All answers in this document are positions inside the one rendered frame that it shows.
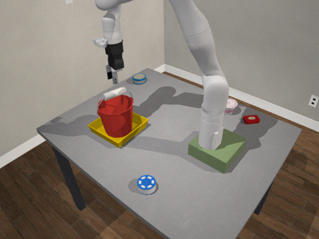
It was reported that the white plastic cup with pink rim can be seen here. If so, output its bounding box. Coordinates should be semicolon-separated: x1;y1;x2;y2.
224;98;237;115

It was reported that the yellow square tray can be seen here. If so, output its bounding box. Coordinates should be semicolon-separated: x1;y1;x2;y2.
88;112;148;148

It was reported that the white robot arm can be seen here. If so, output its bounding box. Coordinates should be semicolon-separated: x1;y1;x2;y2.
95;0;229;150

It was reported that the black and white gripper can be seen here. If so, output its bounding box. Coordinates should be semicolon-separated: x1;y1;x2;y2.
93;29;124;85

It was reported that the red mint tin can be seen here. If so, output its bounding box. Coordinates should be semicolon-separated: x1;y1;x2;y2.
243;115;260;124

